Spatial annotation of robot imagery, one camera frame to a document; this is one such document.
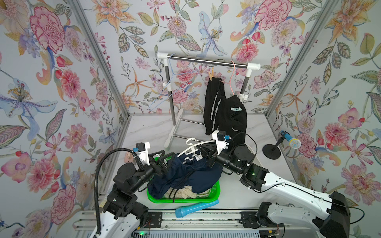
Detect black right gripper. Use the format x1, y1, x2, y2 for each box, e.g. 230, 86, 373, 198
200, 144, 245, 178

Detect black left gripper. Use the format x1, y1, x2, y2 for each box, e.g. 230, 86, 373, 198
129, 152, 175, 194

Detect white hanger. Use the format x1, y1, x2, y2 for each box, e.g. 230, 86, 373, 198
177, 138, 215, 164

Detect navy blue shorts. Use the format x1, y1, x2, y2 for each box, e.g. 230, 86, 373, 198
147, 151, 223, 203

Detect beige shorts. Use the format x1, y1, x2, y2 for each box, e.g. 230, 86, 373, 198
163, 185, 211, 199

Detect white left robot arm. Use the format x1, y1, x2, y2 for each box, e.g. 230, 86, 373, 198
91, 148, 175, 238

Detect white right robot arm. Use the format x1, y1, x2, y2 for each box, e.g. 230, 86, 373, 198
198, 143, 352, 238

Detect black shorts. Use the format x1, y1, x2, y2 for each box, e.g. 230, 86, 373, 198
203, 77, 248, 150

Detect pink hanger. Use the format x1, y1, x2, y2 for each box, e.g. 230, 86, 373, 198
220, 60, 236, 95

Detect tan clothespin on black shorts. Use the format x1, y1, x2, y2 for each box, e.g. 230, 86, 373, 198
208, 68, 214, 81

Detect pink small toy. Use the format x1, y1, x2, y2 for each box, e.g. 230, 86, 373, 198
124, 152, 136, 165

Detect green plastic basket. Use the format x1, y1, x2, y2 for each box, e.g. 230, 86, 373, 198
146, 157, 221, 204

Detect white tray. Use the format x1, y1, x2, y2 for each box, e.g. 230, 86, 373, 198
253, 156, 263, 167

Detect steel clothes rack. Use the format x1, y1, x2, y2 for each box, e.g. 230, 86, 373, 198
156, 52, 261, 150

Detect blue toy microphone on stand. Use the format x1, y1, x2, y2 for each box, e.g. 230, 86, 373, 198
261, 130, 302, 160

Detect mint green clothespin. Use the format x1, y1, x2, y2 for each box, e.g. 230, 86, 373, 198
230, 107, 243, 112

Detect teal flashlight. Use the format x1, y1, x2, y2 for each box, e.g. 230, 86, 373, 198
175, 199, 219, 218

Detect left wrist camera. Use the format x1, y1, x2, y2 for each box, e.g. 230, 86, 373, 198
133, 142, 150, 166

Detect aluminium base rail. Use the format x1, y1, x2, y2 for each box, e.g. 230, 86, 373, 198
72, 209, 286, 238

